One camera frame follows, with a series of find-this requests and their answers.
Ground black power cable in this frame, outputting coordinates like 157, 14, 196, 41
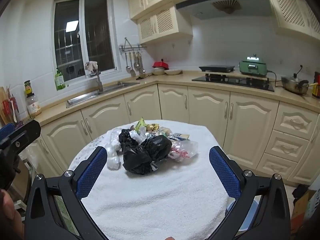
267, 65, 304, 88

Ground yellow label sauce bottle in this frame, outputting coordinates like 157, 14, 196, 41
24, 80, 34, 97

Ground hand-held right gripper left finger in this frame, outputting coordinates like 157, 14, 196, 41
24, 146, 110, 240

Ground wooden cutting board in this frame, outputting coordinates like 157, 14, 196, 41
0, 86, 10, 125

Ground black plastic bag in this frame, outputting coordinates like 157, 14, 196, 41
119, 129, 173, 175

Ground clear hanging plastic bag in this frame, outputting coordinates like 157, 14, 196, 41
19, 144, 38, 173

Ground green wrapper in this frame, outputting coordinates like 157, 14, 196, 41
135, 117, 147, 133

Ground crumpled clear plastic bag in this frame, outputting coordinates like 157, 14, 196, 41
107, 127, 123, 150

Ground metal faucet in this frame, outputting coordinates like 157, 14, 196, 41
85, 62, 104, 92

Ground steel cooking pot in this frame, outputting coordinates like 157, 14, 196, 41
281, 74, 310, 95

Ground long wooden board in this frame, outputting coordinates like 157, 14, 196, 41
205, 70, 269, 81

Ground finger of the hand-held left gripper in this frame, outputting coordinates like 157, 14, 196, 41
0, 119, 42, 158

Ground utensil holder with chopsticks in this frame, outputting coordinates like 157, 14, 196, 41
2, 85, 22, 128

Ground range hood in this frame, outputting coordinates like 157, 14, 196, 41
175, 0, 273, 21

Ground green electric pot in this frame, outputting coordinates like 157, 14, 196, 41
239, 54, 269, 77

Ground clear plastic jar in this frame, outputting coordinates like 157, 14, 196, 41
26, 93, 42, 117

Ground kitchen window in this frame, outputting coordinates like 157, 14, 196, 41
51, 0, 118, 82

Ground cream lower cabinets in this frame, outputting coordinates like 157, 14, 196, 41
19, 84, 320, 188

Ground light blue trash bin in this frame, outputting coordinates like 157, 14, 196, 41
226, 195, 261, 233

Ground hanging metal spatula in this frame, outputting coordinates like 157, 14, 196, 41
129, 52, 137, 77

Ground blue white snack packet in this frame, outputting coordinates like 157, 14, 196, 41
169, 132, 190, 142

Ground black bag on floor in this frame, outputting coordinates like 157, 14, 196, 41
292, 184, 310, 201

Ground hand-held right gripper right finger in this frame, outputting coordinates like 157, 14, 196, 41
209, 145, 292, 240

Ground white plastic bag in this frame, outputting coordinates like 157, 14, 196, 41
107, 144, 125, 171

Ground white towel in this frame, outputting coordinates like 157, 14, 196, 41
75, 119, 237, 240

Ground group of condiment bottles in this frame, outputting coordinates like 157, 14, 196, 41
311, 71, 320, 99

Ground clear bag with red print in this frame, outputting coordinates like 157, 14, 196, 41
169, 140, 199, 163

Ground metal wall utensil rack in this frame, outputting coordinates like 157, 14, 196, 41
119, 37, 147, 53

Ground stainless steel sink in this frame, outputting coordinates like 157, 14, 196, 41
66, 81, 140, 108

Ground red pot lid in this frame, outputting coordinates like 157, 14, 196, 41
152, 59, 169, 69

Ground green dish soap bottle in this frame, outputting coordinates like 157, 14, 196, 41
54, 68, 66, 91

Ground black gas stove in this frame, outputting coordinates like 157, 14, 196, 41
192, 75, 275, 92

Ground black induction cooker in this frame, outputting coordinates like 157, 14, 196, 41
199, 65, 235, 73

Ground brown cardboard box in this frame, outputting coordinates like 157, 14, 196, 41
291, 189, 316, 240

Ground cream lattice wall cabinet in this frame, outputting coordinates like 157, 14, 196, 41
265, 0, 320, 40
137, 2, 193, 44

